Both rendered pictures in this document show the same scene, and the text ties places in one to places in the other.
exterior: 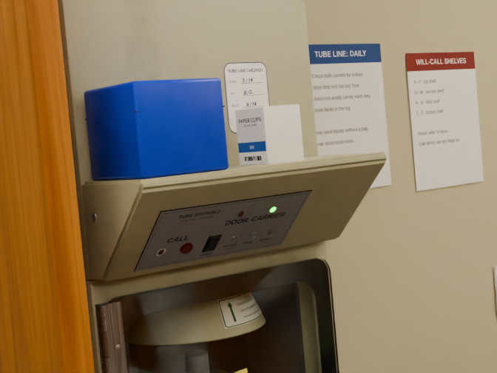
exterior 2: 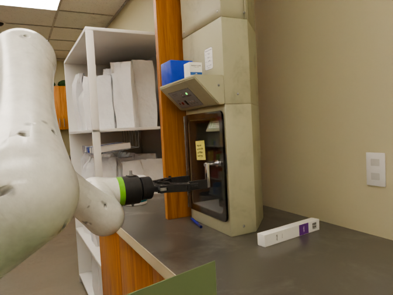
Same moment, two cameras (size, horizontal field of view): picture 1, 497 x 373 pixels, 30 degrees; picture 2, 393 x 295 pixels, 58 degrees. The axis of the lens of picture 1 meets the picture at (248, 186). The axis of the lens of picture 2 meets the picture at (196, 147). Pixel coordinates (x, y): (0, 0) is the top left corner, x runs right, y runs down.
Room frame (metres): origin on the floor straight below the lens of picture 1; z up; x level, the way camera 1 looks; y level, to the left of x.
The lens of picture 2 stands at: (1.24, -1.32, 1.33)
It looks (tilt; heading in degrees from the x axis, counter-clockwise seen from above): 3 degrees down; 100
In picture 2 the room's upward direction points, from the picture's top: 3 degrees counter-clockwise
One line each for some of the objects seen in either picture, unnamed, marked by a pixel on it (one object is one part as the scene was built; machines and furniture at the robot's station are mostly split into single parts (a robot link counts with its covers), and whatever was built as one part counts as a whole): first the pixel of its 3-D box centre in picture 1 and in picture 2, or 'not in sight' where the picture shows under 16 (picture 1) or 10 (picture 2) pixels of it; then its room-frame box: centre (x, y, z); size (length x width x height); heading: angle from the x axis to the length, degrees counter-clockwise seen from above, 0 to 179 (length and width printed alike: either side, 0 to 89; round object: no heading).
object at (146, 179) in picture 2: not in sight; (152, 187); (0.88, -0.20, 1.14); 0.09 x 0.08 x 0.07; 37
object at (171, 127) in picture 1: (155, 129); (177, 74); (0.92, 0.09, 1.56); 0.10 x 0.10 x 0.09; 37
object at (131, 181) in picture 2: not in sight; (131, 188); (0.82, -0.25, 1.15); 0.09 x 0.06 x 0.12; 127
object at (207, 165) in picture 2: not in sight; (211, 173); (1.06, -0.07, 1.17); 0.05 x 0.03 x 0.10; 37
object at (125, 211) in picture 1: (246, 213); (189, 94); (0.98, 0.00, 1.46); 0.32 x 0.12 x 0.10; 127
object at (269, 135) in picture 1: (269, 135); (193, 71); (1.00, -0.03, 1.54); 0.05 x 0.05 x 0.06; 37
